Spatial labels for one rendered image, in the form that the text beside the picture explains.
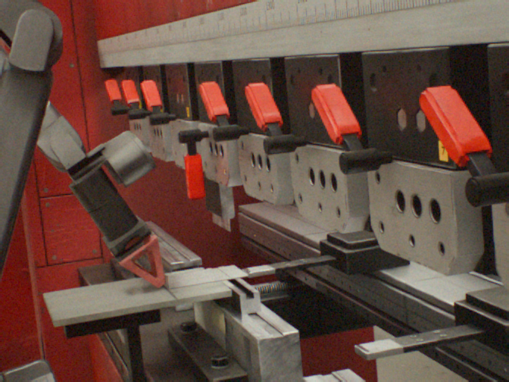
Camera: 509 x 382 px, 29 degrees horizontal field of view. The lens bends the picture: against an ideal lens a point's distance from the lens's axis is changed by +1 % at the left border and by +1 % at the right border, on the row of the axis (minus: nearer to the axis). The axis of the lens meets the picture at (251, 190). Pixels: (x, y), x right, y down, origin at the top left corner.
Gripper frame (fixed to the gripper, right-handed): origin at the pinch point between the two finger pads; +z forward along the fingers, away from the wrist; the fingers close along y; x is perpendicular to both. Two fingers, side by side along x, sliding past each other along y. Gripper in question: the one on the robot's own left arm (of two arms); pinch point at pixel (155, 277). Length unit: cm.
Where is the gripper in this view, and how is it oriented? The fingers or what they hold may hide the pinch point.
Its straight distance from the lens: 152.7
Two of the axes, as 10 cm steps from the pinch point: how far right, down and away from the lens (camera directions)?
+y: -2.8, -1.1, 9.5
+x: -8.0, 5.7, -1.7
